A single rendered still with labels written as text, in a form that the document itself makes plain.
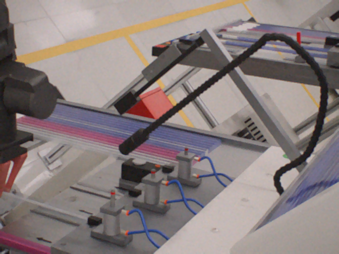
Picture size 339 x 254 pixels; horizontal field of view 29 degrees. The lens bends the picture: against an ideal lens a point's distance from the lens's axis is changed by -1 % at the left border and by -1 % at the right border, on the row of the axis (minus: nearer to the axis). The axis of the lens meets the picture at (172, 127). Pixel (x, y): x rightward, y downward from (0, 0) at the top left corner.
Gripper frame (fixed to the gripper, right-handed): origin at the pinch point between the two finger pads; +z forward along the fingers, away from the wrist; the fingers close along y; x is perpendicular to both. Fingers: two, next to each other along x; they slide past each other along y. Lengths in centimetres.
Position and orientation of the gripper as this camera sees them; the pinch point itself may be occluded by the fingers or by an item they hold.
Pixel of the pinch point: (1, 190)
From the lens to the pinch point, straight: 111.8
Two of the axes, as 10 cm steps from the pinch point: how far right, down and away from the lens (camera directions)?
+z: -0.5, 9.5, 3.2
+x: -8.9, -1.9, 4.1
